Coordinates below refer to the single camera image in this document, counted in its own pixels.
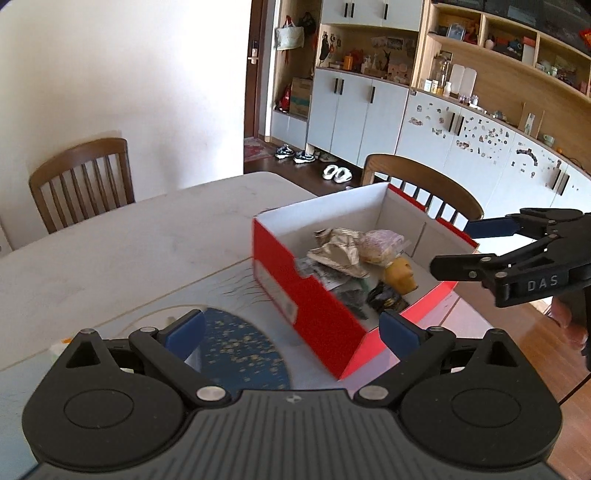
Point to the dark sneaker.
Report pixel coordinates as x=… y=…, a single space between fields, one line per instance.
x=285 y=152
x=304 y=157

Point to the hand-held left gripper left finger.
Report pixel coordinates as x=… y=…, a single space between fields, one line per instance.
x=187 y=332

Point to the red bag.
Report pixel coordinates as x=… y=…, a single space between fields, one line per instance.
x=285 y=99

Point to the red patterned doormat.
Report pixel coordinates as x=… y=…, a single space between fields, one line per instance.
x=256 y=150

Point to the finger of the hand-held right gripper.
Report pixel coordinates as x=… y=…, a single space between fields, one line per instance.
x=461 y=267
x=489 y=227

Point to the white wall cabinet unit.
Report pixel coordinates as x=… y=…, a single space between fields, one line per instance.
x=369 y=115

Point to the blue printed table mat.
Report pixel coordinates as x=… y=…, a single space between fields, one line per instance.
x=240 y=341

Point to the white slipper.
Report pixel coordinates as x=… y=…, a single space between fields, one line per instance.
x=330 y=172
x=344 y=175

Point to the red cardboard box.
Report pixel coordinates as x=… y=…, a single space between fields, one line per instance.
x=323 y=323

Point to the black snack packet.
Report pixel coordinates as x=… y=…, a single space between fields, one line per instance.
x=388 y=297

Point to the yellow animal toy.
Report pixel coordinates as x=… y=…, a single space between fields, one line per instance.
x=399 y=272

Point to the dark packet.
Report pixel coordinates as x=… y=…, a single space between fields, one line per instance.
x=351 y=297

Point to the dark wooden chair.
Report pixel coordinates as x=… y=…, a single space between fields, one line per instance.
x=78 y=152
x=415 y=166

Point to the grey shoe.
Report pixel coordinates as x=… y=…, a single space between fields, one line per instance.
x=325 y=157

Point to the pink snack packet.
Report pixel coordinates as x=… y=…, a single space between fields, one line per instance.
x=381 y=244

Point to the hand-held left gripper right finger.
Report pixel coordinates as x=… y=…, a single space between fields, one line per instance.
x=399 y=334

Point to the cardboard carton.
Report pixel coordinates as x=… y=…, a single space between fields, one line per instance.
x=301 y=99

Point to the gold wrapper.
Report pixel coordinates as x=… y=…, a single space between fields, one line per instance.
x=339 y=251

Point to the person's right hand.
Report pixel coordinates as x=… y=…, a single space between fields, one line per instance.
x=570 y=318

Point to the hanging tote bag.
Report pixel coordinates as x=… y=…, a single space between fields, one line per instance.
x=290 y=37

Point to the white printed wrapper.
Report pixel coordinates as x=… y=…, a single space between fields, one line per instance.
x=323 y=274

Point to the brown door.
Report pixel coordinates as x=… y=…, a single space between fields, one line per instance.
x=256 y=69

